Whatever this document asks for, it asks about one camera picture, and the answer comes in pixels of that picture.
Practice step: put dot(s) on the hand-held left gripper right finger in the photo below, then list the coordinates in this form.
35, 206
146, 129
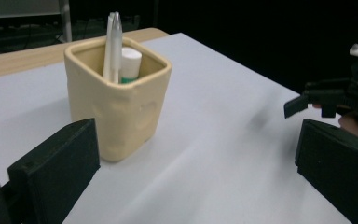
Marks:
338, 168

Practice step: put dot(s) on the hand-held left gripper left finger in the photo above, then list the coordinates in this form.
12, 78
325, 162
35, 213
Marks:
56, 168

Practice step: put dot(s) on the cream ceramic pen holder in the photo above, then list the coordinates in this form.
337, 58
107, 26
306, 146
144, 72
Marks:
121, 118

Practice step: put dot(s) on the white pen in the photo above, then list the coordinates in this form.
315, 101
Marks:
107, 56

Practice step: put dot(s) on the green and white glue stick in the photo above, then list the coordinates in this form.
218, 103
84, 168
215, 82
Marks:
130, 63

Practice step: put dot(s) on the clear plastic pen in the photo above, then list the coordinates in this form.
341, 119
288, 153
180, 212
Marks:
117, 46

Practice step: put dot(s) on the grey metal desk frame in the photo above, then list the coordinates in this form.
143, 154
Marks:
18, 7

